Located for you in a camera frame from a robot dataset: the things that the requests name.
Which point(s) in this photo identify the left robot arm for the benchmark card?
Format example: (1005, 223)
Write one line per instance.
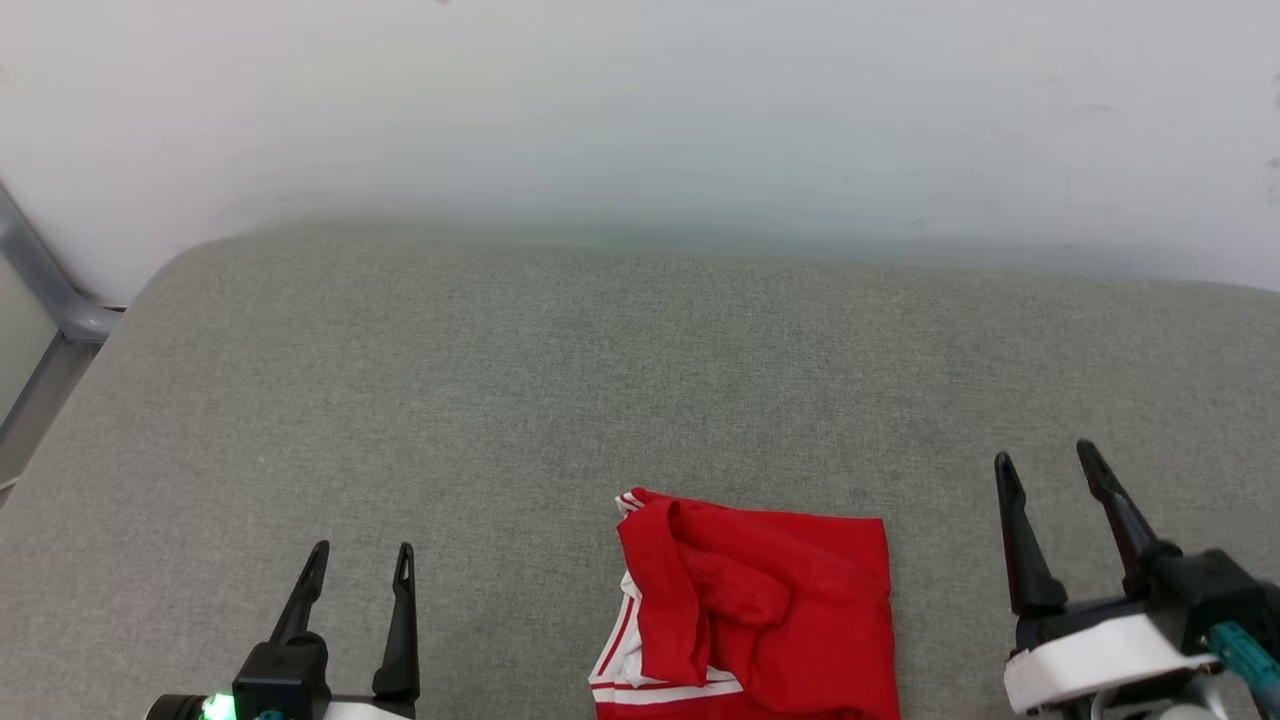
(185, 708)

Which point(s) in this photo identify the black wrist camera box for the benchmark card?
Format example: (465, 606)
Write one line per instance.
(1205, 590)
(282, 680)

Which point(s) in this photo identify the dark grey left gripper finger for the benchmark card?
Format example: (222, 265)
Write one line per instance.
(302, 595)
(402, 630)

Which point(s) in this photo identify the grey metal frame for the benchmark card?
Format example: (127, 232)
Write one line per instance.
(55, 300)

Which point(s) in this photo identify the red and white shirt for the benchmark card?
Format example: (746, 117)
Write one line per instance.
(780, 610)

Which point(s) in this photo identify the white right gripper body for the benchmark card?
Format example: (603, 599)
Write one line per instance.
(1100, 655)

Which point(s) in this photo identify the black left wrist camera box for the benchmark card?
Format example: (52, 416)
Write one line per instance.
(282, 680)

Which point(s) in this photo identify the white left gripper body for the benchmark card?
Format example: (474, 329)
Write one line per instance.
(370, 710)

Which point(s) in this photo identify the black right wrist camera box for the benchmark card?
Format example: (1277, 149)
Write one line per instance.
(1205, 590)

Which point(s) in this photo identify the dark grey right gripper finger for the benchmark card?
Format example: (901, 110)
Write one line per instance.
(1120, 510)
(1025, 540)

